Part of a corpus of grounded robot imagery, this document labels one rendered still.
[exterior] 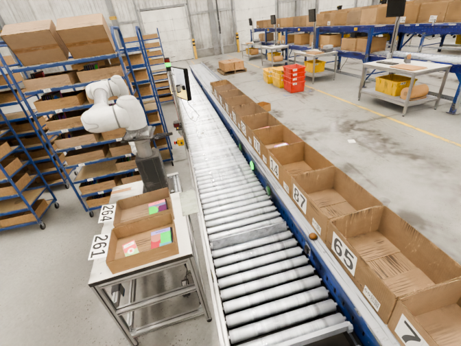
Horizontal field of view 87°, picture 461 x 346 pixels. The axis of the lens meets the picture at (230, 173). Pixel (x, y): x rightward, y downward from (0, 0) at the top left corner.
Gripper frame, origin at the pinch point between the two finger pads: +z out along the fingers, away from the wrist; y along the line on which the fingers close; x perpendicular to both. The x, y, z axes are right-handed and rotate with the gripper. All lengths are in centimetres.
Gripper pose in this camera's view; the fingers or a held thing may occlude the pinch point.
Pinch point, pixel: (169, 134)
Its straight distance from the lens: 267.3
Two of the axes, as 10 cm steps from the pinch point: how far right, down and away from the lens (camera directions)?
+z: 9.7, -2.2, 1.3
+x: 1.2, 8.4, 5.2
